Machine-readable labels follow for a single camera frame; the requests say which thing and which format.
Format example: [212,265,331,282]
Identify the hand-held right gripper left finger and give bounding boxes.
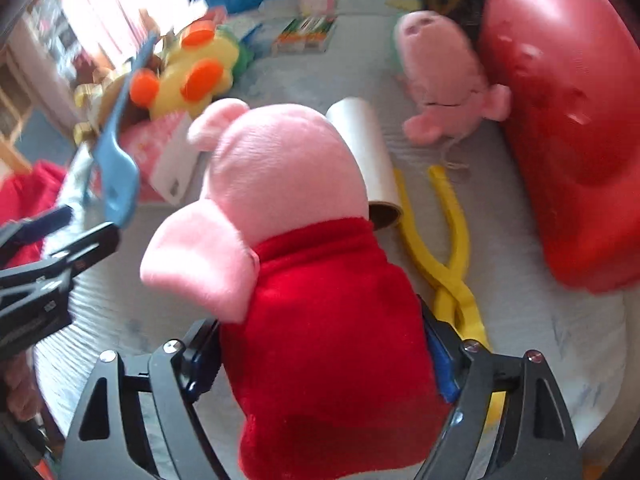
[60,317,228,480]

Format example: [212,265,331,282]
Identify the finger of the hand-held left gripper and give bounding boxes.
[0,205,74,272]
[0,222,123,357]

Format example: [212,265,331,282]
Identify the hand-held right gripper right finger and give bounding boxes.
[415,296,583,480]

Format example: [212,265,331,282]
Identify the blue plastic fork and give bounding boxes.
[92,27,161,226]

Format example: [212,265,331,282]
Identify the pig plush with red dress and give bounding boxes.
[140,99,451,478]

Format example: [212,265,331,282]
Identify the white ribbed desktop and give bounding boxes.
[32,0,631,480]

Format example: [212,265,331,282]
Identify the red cloth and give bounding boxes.
[0,160,68,261]

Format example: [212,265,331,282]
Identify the yellow plastic tongs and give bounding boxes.
[392,165,503,426]

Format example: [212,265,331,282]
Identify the white tag card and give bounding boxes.
[152,119,201,206]

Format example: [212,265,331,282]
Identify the pink packet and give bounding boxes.
[120,110,193,202]

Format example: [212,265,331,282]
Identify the gold metal ornament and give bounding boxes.
[74,77,132,142]

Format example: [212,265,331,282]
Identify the beige paper roll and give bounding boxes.
[327,97,405,231]

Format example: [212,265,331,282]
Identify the yellow duck plush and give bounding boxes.
[130,22,256,121]

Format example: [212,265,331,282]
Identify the white and blue packet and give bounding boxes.
[227,14,274,52]

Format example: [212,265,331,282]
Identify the red plastic toy case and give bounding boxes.
[477,0,640,294]

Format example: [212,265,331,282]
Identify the pink pig plush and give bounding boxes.
[392,10,512,147]

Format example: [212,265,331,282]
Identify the green marker box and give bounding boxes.
[272,16,337,55]

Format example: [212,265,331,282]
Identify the wooden furniture frame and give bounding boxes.
[0,55,38,176]

